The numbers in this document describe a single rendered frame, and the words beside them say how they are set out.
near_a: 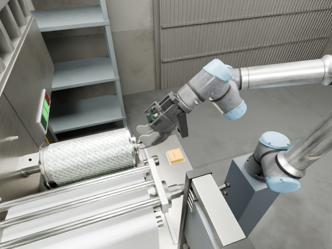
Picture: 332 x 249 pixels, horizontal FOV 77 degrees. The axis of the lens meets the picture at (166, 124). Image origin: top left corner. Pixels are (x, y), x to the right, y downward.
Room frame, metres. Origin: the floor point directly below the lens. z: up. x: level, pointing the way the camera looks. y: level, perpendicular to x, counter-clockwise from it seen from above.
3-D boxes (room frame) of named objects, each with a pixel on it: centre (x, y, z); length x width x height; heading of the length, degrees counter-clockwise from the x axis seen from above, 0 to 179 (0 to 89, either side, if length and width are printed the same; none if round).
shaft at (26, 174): (0.38, 0.40, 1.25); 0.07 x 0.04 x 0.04; 108
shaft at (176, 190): (0.26, -0.03, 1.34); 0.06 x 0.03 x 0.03; 108
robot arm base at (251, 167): (0.62, -0.48, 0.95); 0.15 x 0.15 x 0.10
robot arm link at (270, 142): (0.61, -0.48, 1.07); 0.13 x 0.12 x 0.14; 173
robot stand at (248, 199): (0.62, -0.48, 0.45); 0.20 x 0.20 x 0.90; 18
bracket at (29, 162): (0.38, 0.41, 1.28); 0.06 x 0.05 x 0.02; 108
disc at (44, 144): (0.39, 0.36, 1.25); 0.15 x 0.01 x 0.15; 18
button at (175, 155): (0.69, -0.05, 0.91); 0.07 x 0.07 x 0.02; 18
